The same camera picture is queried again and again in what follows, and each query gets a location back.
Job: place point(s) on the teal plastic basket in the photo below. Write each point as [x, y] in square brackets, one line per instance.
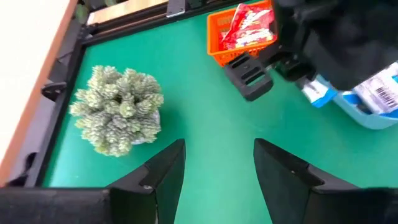
[357, 112]

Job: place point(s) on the red Skittles pack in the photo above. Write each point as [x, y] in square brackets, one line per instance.
[248, 17]
[248, 40]

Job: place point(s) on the green table mat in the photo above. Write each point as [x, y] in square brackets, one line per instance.
[202, 124]

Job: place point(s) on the pale green pinecone plant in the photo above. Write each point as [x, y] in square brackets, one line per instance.
[116, 109]

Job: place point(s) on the blue white candy bar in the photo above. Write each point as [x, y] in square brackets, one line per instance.
[317, 91]
[379, 90]

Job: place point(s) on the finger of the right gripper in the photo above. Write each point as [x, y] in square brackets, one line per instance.
[239, 71]
[293, 69]

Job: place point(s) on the black metal table frame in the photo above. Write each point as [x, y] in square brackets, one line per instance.
[130, 26]

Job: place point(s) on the orange plastic basket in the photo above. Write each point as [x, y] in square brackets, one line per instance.
[214, 34]

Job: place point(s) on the light wooden desk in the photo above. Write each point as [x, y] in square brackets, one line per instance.
[25, 46]

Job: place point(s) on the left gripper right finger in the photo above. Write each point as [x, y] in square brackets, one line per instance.
[286, 186]

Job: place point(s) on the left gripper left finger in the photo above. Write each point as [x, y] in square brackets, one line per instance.
[161, 186]

